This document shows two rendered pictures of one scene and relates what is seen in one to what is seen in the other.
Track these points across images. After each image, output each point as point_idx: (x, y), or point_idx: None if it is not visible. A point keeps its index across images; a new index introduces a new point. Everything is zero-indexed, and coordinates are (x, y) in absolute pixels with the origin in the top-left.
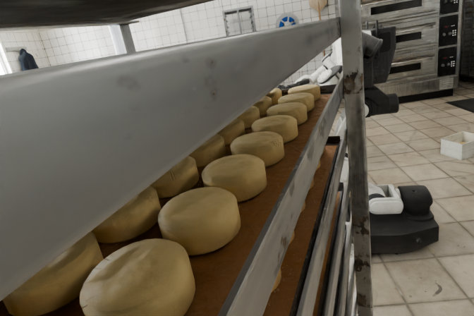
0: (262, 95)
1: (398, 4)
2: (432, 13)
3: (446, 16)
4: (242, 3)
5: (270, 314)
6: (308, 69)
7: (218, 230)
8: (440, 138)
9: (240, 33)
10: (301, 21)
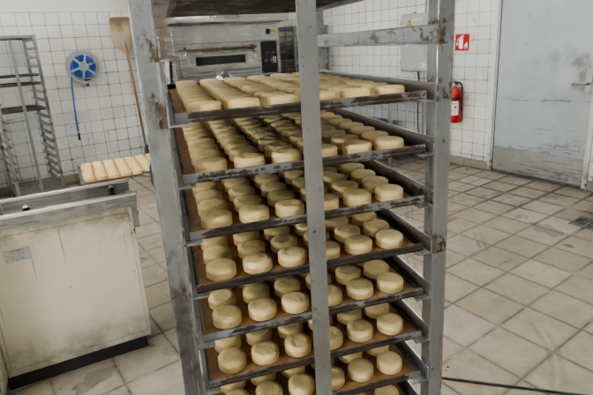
0: None
1: (223, 57)
2: (256, 70)
3: (268, 75)
4: (8, 28)
5: None
6: (116, 127)
7: (364, 168)
8: None
9: (15, 72)
10: (102, 63)
